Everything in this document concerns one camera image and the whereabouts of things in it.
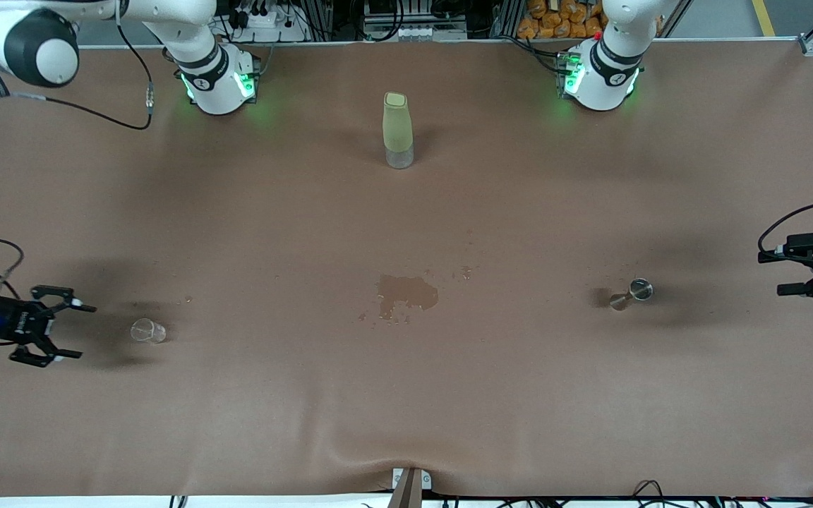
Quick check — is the white power strip with plugs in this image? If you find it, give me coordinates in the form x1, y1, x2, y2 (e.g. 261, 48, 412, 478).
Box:
230, 0, 305, 43

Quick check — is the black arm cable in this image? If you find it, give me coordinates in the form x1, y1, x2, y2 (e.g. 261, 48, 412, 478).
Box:
758, 0, 813, 255
0, 0, 157, 301

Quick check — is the green bottle with clear base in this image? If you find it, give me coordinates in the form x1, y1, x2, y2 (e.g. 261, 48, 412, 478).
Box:
383, 92, 414, 169

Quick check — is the dark liquid spill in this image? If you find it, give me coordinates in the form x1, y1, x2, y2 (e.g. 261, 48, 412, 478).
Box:
377, 274, 440, 322

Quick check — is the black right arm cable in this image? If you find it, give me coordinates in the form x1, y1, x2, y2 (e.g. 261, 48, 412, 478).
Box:
0, 0, 157, 301

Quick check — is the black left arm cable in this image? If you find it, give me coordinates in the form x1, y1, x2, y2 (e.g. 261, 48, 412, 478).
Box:
758, 0, 813, 255

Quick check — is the orange snack bag pile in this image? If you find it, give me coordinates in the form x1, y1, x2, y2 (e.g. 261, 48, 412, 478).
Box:
517, 0, 605, 40

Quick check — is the brown table mat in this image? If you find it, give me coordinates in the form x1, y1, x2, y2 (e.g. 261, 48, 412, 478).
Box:
0, 39, 813, 498

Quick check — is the steel double-cone jigger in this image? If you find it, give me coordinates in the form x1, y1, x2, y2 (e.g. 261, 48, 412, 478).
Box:
609, 279, 654, 311

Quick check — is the small clear glass cup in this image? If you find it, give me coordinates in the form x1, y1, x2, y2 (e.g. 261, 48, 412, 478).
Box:
131, 318, 167, 345

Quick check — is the metal table edge clamp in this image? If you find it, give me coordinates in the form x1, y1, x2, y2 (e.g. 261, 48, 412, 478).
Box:
390, 467, 433, 508

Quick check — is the grey electronics box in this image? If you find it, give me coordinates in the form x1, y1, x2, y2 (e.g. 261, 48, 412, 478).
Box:
363, 0, 469, 42

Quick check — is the black cable loop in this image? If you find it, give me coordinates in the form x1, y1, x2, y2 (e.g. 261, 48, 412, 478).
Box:
632, 480, 668, 503

